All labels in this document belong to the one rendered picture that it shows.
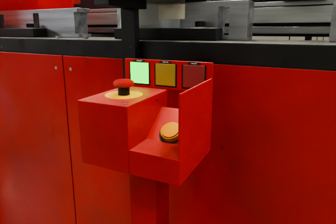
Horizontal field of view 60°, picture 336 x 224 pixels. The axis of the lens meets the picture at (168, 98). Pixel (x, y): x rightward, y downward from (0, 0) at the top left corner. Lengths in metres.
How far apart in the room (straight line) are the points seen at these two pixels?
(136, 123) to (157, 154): 0.07
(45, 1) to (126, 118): 1.25
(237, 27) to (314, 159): 0.34
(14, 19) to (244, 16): 0.86
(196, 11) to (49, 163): 0.69
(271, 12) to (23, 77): 0.82
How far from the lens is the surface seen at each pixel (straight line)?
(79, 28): 1.05
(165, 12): 0.82
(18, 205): 1.32
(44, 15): 1.14
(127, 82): 0.54
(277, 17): 0.99
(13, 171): 1.26
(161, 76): 0.60
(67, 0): 1.76
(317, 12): 0.98
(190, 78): 0.58
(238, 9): 0.75
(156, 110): 0.57
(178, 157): 0.46
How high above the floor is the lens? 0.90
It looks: 13 degrees down
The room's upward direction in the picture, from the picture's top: straight up
